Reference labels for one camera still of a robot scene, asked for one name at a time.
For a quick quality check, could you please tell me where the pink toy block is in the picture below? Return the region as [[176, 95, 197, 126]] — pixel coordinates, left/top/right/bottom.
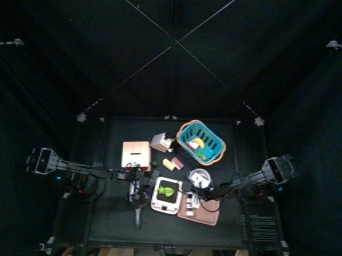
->
[[170, 156, 185, 171]]

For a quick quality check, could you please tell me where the black panel with white print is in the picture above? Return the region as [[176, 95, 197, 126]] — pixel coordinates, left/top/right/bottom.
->
[[247, 213, 280, 249]]

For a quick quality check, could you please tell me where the small white toy box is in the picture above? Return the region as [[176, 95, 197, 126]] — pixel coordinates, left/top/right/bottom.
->
[[149, 132, 176, 153]]

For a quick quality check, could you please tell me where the thin white diagonal cord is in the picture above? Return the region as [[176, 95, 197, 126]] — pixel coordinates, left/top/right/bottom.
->
[[81, 0, 236, 114], [124, 0, 229, 88]]

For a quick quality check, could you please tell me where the yellow toy block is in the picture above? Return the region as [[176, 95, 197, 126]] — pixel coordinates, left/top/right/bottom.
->
[[161, 158, 176, 172]]

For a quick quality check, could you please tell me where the teal basket with orange rim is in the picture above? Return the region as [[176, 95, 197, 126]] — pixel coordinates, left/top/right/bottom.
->
[[174, 119, 227, 167]]

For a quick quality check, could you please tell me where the white tray with green item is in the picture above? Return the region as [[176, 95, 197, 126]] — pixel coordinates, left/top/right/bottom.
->
[[149, 176, 184, 216]]

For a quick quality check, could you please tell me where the pink rectangular tray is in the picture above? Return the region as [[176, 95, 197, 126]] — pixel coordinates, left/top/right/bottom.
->
[[176, 191, 221, 227]]

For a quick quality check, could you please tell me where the green toy leaf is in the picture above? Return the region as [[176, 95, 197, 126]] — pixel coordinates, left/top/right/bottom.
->
[[156, 186, 174, 198]]

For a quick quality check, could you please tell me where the black long-handled utensil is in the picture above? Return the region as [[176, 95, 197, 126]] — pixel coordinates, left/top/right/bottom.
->
[[128, 186, 150, 230]]

